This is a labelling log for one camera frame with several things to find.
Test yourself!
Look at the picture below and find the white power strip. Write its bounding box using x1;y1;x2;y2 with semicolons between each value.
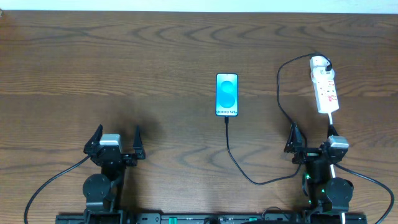
311;67;339;114

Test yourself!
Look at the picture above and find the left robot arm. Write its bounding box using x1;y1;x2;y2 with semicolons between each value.
83;125;146;223

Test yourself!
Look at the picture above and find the blue Galaxy smartphone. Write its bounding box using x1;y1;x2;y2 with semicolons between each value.
215;73;239;117

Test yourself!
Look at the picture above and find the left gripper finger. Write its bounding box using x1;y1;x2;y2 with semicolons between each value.
133;126;145;154
84;124;103;152

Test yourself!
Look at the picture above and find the black USB charging cable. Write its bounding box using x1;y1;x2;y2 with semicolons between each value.
223;52;333;186

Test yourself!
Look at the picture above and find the white power strip cord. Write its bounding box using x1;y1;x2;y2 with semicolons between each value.
328;112;346;224

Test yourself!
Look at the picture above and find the white charger plug adapter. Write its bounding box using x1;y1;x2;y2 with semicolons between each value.
310;56;333;76

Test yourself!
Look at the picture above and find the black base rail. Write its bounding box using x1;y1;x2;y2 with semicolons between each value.
55;211;367;224

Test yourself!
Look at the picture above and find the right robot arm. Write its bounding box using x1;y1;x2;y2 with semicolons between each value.
284;123;354;223

